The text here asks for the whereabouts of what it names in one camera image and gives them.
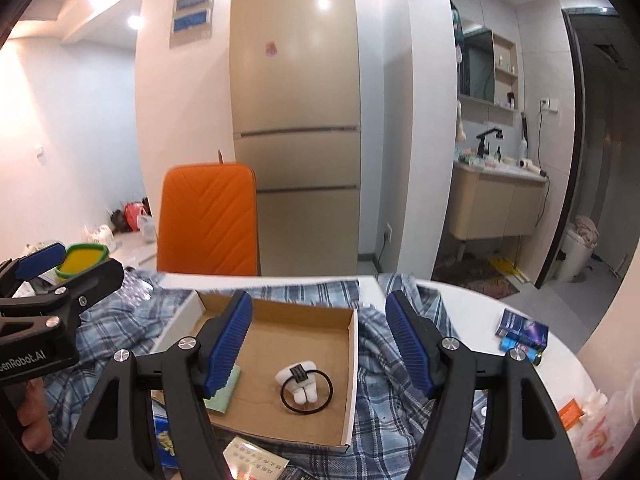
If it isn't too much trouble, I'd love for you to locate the printed paper card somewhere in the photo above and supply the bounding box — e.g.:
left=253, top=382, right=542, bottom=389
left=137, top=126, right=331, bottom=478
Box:
left=220, top=436, right=291, bottom=480

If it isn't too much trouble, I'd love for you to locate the wall shelf niche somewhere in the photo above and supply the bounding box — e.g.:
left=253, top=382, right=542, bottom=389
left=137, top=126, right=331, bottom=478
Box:
left=492, top=32, right=519, bottom=111

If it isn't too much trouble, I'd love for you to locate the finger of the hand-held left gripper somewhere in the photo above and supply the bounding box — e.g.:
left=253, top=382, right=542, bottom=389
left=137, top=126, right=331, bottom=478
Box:
left=0, top=258, right=126, bottom=331
left=0, top=241, right=67, bottom=293

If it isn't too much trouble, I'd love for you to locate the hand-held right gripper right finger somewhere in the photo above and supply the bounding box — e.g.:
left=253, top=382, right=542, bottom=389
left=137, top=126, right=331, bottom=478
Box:
left=384, top=289, right=586, bottom=480

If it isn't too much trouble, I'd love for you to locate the green card sleeve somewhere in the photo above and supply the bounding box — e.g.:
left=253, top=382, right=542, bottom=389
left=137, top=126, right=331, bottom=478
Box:
left=202, top=362, right=243, bottom=415

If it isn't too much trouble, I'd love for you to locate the blue plaid shirt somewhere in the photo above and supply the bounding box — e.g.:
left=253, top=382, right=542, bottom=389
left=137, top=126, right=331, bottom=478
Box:
left=40, top=270, right=496, bottom=480

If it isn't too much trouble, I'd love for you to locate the patterned bath mat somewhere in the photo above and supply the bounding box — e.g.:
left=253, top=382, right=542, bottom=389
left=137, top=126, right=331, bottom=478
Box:
left=432, top=255, right=521, bottom=301

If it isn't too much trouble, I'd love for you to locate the dark bathroom door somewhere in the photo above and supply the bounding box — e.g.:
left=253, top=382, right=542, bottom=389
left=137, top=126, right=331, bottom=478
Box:
left=562, top=7, right=636, bottom=286

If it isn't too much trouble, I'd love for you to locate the dark blue small box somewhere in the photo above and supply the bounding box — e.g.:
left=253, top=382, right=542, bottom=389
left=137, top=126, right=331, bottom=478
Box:
left=495, top=309, right=549, bottom=348

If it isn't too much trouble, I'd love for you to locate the beige refrigerator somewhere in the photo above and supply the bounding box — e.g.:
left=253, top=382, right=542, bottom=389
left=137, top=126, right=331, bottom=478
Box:
left=230, top=0, right=362, bottom=277

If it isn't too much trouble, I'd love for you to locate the orange chair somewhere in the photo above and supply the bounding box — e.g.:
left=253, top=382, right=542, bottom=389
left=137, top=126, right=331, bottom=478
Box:
left=156, top=161, right=261, bottom=277

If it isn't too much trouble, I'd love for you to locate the blue and gold small packet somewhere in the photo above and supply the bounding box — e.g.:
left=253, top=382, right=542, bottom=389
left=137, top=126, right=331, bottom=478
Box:
left=500, top=335, right=543, bottom=365

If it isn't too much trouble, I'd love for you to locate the yellow floor item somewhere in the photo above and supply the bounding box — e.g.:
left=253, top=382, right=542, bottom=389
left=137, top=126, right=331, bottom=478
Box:
left=490, top=257, right=531, bottom=283

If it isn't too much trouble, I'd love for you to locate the white shopping bag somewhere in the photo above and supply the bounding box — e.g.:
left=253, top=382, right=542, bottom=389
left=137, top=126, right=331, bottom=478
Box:
left=85, top=224, right=118, bottom=251
left=137, top=210, right=161, bottom=243

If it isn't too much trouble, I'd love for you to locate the beige vanity cabinet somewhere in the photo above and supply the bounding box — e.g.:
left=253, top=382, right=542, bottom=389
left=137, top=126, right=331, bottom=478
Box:
left=446, top=160, right=548, bottom=241

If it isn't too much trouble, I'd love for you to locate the cardboard box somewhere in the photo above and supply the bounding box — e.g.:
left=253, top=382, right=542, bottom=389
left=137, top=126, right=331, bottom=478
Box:
left=150, top=289, right=358, bottom=453

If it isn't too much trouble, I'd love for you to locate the clear studded plastic sheet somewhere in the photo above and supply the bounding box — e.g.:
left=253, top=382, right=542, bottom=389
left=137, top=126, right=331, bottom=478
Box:
left=120, top=280, right=156, bottom=306

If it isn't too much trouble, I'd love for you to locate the orange packet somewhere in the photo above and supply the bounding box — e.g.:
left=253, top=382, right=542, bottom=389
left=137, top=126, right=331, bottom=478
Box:
left=557, top=399, right=586, bottom=431

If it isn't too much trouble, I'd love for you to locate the white plastic bag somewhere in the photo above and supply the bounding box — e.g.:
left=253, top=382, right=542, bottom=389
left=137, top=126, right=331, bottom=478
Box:
left=570, top=390, right=640, bottom=480

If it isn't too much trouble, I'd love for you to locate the yellow bin with green rim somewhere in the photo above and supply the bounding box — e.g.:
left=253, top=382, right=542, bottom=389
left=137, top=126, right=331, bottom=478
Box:
left=55, top=243, right=110, bottom=281

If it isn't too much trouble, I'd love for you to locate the red bag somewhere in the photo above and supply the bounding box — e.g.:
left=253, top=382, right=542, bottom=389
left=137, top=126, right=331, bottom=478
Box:
left=122, top=201, right=146, bottom=233

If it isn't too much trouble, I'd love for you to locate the black faucet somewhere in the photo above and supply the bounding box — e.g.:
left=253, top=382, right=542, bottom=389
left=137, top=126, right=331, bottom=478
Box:
left=476, top=127, right=503, bottom=161

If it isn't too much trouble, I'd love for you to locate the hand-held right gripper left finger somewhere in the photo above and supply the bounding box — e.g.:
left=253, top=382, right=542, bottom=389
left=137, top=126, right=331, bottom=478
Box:
left=57, top=290, right=256, bottom=480

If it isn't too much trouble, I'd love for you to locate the white tooth charm hair tie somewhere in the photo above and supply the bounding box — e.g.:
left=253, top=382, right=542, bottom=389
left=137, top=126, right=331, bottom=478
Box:
left=276, top=360, right=334, bottom=416

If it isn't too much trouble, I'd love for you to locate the blue printed packet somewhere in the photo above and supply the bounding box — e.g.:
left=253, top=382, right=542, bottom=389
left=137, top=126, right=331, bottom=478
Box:
left=152, top=415, right=181, bottom=466

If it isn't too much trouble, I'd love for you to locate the person's left hand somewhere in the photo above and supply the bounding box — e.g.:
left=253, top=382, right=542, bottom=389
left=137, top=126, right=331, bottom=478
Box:
left=17, top=380, right=58, bottom=453

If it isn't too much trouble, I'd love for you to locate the white laundry bin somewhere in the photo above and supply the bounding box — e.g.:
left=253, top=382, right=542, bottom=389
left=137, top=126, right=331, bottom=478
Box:
left=556, top=216, right=599, bottom=283

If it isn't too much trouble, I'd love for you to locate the wall electrical panel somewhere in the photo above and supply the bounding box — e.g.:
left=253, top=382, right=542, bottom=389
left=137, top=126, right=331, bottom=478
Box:
left=170, top=0, right=217, bottom=50

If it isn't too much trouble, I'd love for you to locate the bathroom mirror cabinet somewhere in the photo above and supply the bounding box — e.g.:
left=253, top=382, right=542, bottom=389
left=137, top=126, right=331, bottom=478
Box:
left=457, top=25, right=496, bottom=103

